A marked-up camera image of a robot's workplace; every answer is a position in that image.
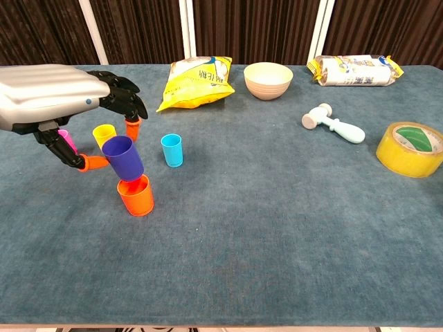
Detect yellow packing tape roll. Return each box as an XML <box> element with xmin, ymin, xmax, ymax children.
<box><xmin>376</xmin><ymin>121</ymin><xmax>443</xmax><ymax>178</ymax></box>

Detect orange plastic cup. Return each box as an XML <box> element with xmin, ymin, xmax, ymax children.
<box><xmin>116</xmin><ymin>174</ymin><xmax>155</xmax><ymax>217</ymax></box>

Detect clear bread package yellow ends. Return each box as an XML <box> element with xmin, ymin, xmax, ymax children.
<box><xmin>306</xmin><ymin>54</ymin><xmax>405</xmax><ymax>87</ymax></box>

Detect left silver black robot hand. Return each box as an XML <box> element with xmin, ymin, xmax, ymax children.
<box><xmin>0</xmin><ymin>63</ymin><xmax>149</xmax><ymax>173</ymax></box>

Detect yellow snack bag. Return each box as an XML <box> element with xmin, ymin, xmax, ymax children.
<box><xmin>156</xmin><ymin>55</ymin><xmax>236</xmax><ymax>113</ymax></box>

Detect yellow plastic cup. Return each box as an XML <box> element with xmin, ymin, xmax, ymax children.
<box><xmin>92</xmin><ymin>124</ymin><xmax>118</xmax><ymax>151</ymax></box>

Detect white partition post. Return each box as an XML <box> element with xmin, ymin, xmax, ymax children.
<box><xmin>78</xmin><ymin>0</ymin><xmax>109</xmax><ymax>66</ymax></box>
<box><xmin>307</xmin><ymin>0</ymin><xmax>336</xmax><ymax>65</ymax></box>
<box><xmin>178</xmin><ymin>0</ymin><xmax>197</xmax><ymax>59</ymax></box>

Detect pale blue toy hammer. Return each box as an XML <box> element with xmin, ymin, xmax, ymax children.
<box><xmin>301</xmin><ymin>102</ymin><xmax>366</xmax><ymax>145</ymax></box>

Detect dark blue plastic cup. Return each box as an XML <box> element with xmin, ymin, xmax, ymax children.
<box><xmin>101</xmin><ymin>135</ymin><xmax>145</xmax><ymax>183</ymax></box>

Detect pink plastic cup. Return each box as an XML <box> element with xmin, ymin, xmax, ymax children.
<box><xmin>57</xmin><ymin>129</ymin><xmax>79</xmax><ymax>156</ymax></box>

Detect teal table cloth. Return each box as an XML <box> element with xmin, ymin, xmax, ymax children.
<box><xmin>0</xmin><ymin>64</ymin><xmax>443</xmax><ymax>329</ymax></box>

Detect beige bowl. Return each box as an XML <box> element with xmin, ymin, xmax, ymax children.
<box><xmin>243</xmin><ymin>62</ymin><xmax>294</xmax><ymax>101</ymax></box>

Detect light blue plastic cup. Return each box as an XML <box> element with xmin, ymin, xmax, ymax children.
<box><xmin>160</xmin><ymin>133</ymin><xmax>184</xmax><ymax>169</ymax></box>

